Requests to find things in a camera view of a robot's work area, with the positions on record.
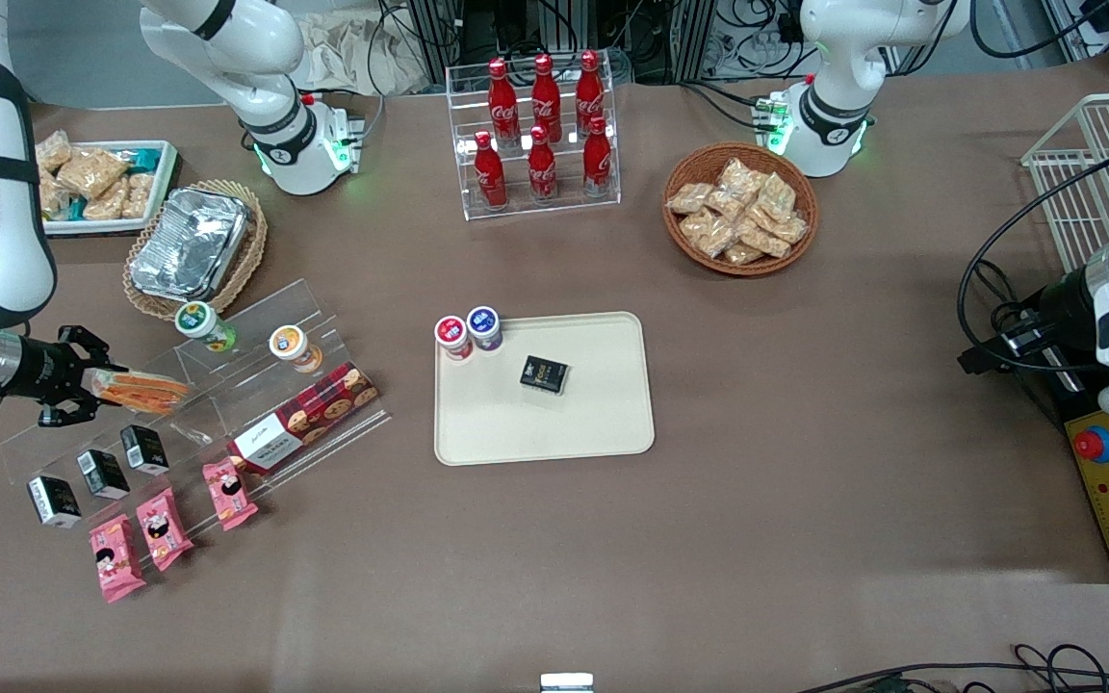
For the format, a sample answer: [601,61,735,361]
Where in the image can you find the black floor cables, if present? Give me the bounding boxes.
[793,642,1109,693]

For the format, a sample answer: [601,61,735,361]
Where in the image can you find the red lid cup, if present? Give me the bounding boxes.
[434,316,475,363]

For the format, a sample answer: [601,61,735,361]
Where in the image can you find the orange lid cup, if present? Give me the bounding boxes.
[269,325,323,375]

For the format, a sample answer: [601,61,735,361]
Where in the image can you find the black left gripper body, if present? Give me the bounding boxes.
[1034,269,1100,340]

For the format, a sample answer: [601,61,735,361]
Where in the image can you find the red cola bottle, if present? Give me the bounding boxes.
[527,125,559,204]
[530,53,563,145]
[575,50,606,138]
[582,117,614,199]
[473,131,510,211]
[487,58,521,147]

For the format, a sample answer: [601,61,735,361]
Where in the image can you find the black drink carton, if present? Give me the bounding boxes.
[26,475,83,529]
[76,449,131,501]
[120,424,171,477]

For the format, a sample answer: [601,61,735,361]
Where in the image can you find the blue lid cup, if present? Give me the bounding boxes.
[466,306,504,353]

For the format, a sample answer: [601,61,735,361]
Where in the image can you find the beige plastic tray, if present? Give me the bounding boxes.
[433,311,657,468]

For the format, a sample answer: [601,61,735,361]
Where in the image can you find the small black box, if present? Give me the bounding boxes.
[520,355,571,398]

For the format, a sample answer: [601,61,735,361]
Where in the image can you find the white wire basket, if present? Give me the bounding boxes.
[1020,92,1109,276]

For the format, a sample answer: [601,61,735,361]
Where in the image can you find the beige crumpled cloth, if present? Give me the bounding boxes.
[299,8,432,97]

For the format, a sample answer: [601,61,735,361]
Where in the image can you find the white rectangular dish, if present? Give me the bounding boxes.
[39,140,181,238]

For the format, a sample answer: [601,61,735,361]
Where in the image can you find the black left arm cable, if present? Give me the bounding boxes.
[956,152,1109,376]

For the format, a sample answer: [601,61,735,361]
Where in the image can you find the clear acrylic stepped shelf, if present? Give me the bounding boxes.
[0,278,394,536]

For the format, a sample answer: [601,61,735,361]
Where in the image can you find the stacked foil trays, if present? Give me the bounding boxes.
[129,187,250,300]

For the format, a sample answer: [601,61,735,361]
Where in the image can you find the green lid cup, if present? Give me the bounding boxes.
[175,301,239,353]

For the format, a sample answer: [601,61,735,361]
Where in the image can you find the clear acrylic bottle rack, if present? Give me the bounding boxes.
[445,56,622,223]

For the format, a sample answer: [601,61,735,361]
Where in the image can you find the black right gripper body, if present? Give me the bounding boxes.
[15,336,90,413]

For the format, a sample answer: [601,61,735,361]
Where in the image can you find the round wicker basket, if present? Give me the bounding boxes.
[661,142,820,279]

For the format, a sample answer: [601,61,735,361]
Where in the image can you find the pink snack pack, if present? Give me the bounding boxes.
[89,515,147,605]
[137,487,196,574]
[203,458,260,532]

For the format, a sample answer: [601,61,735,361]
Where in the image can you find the red plaid cookie box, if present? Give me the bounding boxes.
[228,362,380,475]

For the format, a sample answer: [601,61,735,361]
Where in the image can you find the oval wicker basket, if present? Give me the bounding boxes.
[122,179,270,322]

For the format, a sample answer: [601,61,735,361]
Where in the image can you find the triangle sandwich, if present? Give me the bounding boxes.
[92,368,193,416]

